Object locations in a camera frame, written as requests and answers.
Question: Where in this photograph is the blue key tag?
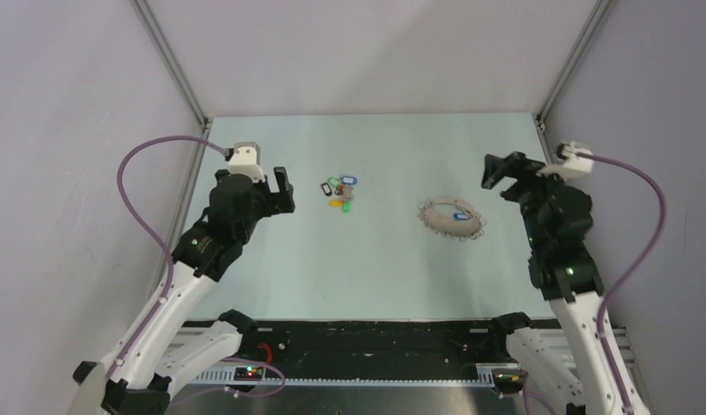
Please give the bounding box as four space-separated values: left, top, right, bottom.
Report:
340 176 358 186

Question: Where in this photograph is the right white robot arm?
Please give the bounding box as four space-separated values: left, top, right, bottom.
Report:
481 145 650 414

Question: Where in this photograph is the black key tag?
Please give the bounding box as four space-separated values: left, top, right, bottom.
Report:
321 182 334 197

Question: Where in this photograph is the metal keyring band with rings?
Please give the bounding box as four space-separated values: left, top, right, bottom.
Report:
417 196 487 241

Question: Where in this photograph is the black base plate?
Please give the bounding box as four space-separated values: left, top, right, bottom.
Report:
203 319 545 381

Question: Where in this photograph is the right aluminium corner post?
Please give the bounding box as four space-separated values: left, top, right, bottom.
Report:
535 0 618 132

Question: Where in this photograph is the silver keys pile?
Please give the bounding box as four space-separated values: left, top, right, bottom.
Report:
334 184 354 202

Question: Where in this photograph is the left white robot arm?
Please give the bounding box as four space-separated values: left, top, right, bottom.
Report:
68 167 296 414

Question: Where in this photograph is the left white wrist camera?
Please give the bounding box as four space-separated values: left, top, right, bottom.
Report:
227 142 266 183

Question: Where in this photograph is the aluminium corner post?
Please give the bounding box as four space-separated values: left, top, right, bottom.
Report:
535 0 618 132
129 0 209 131

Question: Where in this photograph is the right controller board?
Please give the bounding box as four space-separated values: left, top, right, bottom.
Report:
493 373 527 383

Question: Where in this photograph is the left controller board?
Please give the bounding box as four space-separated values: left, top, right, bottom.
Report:
233 366 265 382

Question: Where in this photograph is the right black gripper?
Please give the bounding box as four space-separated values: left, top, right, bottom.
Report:
480 150 572 250

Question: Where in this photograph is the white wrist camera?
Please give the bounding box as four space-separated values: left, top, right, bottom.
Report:
537 141 595 181
227 142 266 183

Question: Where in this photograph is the left aluminium corner post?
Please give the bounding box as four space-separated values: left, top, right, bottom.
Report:
129 0 209 131

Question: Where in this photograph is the white slotted cable duct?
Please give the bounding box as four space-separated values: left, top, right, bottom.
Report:
192 366 497 388

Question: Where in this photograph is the controller board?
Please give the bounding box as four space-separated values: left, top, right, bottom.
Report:
233 366 265 382
493 373 527 383

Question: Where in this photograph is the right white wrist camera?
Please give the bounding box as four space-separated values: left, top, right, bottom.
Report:
537 141 595 181

